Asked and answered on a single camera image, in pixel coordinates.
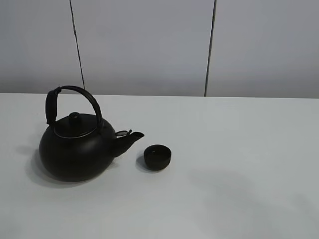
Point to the small black teacup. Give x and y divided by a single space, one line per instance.
157 157

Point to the black round teapot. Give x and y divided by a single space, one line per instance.
79 147

